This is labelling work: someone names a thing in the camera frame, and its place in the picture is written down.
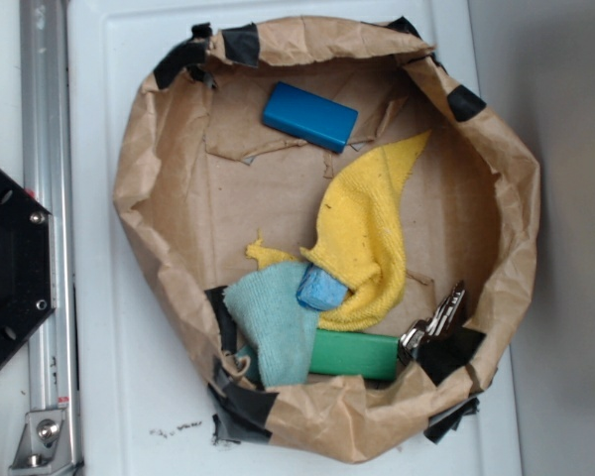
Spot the blue rectangular block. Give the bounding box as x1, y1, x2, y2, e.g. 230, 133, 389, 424
262, 82, 358, 154

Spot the green rectangular block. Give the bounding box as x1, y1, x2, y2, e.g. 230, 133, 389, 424
309, 329, 398, 381

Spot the crumpled blue sponge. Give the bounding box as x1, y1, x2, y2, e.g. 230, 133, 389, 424
297, 264, 348, 311

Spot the yellow cloth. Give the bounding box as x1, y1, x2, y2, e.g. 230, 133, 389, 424
245, 129, 432, 333

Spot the light blue cloth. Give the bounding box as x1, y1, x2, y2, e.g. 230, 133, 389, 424
224, 261, 319, 388

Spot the brown paper bag bin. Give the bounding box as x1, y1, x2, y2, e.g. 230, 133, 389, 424
113, 16, 540, 463

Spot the aluminium rail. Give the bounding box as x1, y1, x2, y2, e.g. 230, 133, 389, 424
19, 1, 84, 475

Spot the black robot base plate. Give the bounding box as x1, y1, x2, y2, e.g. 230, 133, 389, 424
0, 169, 54, 370

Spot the metal corner bracket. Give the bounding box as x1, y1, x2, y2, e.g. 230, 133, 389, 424
8, 409, 72, 475

